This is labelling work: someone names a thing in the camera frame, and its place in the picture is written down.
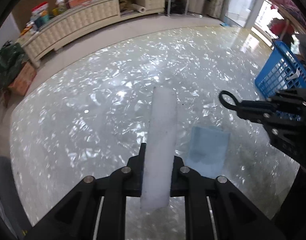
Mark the white paper towel roll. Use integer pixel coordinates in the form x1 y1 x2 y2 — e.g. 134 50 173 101
131 4 146 13

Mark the black rubber ring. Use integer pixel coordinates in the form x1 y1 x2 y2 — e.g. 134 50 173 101
218 90 240 111

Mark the cardboard box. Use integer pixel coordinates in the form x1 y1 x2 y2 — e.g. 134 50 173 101
3 61 37 108

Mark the light blue sponge cloth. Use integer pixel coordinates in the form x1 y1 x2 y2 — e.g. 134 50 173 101
185 126 230 179

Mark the cream tv cabinet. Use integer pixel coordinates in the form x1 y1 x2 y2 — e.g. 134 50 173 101
17 0 165 68

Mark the pink jacket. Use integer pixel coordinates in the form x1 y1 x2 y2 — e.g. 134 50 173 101
269 0 306 29

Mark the dark green plastic bag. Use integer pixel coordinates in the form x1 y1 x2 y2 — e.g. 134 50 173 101
0 41 28 88

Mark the blue plastic laundry basket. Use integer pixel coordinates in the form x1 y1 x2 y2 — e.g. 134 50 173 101
254 39 306 120

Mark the white sponge block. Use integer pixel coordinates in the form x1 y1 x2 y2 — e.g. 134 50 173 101
141 87 177 211

